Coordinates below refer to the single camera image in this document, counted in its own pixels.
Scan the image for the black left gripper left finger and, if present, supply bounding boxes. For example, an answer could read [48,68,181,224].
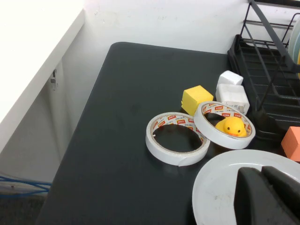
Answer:
[233,166,300,225]

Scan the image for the pale green plate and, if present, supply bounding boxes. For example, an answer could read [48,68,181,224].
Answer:
[288,25,300,59]

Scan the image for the teal plate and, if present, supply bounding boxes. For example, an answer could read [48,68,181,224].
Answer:
[294,35,300,62]

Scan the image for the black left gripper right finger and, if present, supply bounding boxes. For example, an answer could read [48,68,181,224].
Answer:
[261,165,300,220]

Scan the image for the yellow rubber duck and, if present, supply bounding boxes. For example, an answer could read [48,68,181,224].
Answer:
[215,116,248,138]

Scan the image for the white double-sided tape roll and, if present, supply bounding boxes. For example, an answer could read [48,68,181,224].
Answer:
[193,101,256,150]
[145,112,211,167]

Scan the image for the large pale grey plate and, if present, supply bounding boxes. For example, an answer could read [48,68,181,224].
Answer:
[192,149,300,225]

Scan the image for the yellow foam cube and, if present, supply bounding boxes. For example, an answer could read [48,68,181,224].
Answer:
[180,85,214,116]

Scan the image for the white foam cube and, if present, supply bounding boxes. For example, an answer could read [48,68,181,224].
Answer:
[217,70,244,86]

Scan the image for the white side shelf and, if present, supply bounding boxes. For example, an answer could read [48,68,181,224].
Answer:
[0,0,85,150]

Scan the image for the black wire dish rack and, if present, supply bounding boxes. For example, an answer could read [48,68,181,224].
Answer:
[226,0,300,142]

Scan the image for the orange foam cube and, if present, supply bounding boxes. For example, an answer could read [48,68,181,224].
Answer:
[280,126,300,162]

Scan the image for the blue cables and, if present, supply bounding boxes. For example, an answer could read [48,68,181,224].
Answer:
[0,175,52,196]

